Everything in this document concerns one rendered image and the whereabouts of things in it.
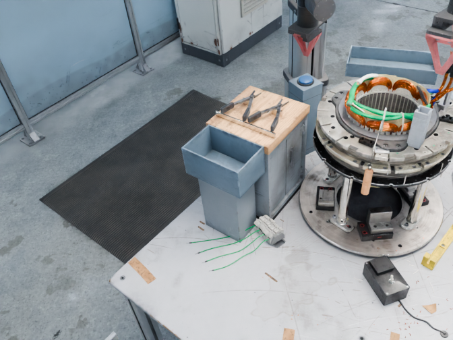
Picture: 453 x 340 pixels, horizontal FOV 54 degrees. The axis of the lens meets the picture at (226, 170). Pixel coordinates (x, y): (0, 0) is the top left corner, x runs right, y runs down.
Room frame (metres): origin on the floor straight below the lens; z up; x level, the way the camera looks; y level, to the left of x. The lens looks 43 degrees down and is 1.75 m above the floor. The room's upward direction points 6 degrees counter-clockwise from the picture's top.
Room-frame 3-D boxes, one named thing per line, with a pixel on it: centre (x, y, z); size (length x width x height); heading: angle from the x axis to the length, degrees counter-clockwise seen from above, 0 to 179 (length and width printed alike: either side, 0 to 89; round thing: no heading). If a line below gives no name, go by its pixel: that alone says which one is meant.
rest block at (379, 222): (0.72, -0.38, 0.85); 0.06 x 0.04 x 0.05; 89
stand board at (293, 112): (0.93, -0.10, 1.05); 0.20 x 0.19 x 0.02; 139
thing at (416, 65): (1.13, -0.51, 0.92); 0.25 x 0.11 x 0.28; 67
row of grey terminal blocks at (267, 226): (0.77, -0.10, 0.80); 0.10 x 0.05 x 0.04; 31
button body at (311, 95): (1.11, -0.26, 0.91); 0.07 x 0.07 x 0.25; 27
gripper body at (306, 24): (1.13, -0.26, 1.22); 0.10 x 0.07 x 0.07; 137
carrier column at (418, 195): (0.74, -0.47, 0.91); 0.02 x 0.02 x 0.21
